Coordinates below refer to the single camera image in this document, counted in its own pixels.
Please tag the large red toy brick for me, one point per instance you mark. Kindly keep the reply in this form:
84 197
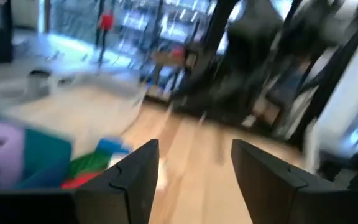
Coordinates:
79 182

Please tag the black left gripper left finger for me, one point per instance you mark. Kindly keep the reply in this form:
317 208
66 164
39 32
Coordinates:
120 193

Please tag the teal plastic bin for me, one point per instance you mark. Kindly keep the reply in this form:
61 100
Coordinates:
45 155

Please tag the red background object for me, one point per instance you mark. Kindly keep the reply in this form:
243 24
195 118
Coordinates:
177 52

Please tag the black stand with red top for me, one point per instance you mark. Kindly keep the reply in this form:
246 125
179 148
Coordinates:
106 21

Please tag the light blue toy brick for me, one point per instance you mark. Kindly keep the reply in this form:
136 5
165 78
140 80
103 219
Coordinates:
112 146

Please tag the dark green toy brick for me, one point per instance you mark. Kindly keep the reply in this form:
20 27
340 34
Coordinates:
89 161

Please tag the wooden background table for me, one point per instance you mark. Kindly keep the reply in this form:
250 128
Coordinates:
166 59

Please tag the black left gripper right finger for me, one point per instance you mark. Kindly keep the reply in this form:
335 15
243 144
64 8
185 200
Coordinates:
275 193

